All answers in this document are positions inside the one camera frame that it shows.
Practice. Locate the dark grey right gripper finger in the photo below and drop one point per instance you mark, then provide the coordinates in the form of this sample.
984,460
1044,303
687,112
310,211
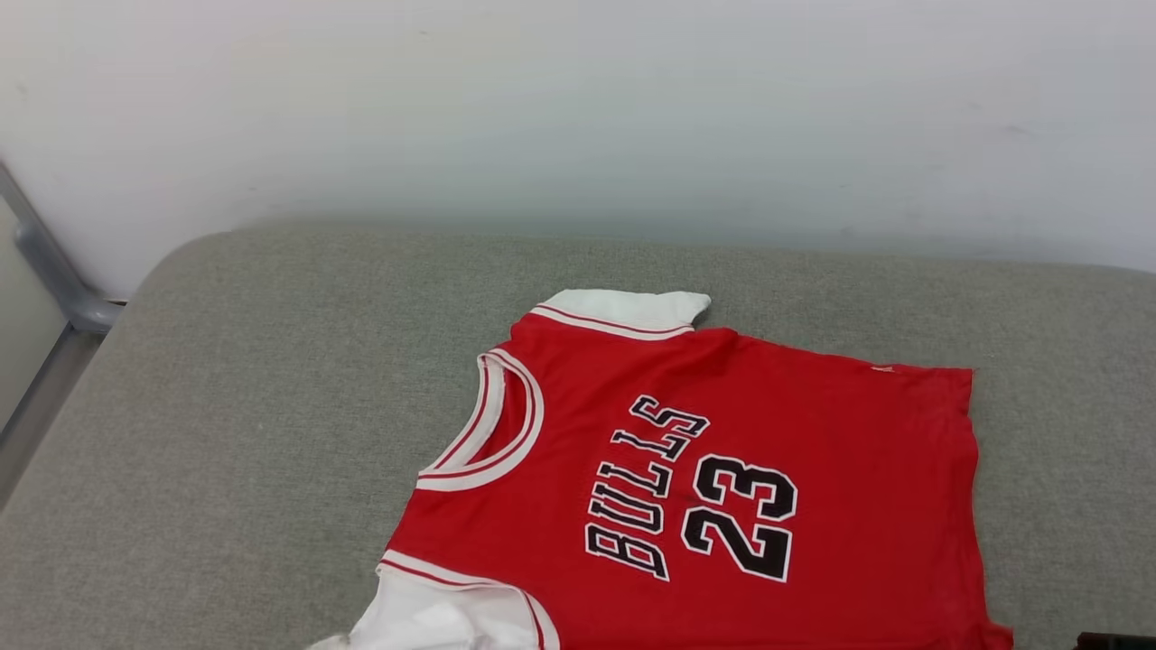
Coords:
1120,642

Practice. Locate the red Bulls 23 jersey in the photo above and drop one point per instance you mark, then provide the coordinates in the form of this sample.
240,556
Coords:
813,469

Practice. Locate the grey fabric sofa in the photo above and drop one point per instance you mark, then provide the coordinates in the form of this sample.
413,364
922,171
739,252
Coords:
235,406

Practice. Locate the grey metal pipe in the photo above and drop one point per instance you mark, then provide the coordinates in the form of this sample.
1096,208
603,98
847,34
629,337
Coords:
54,271

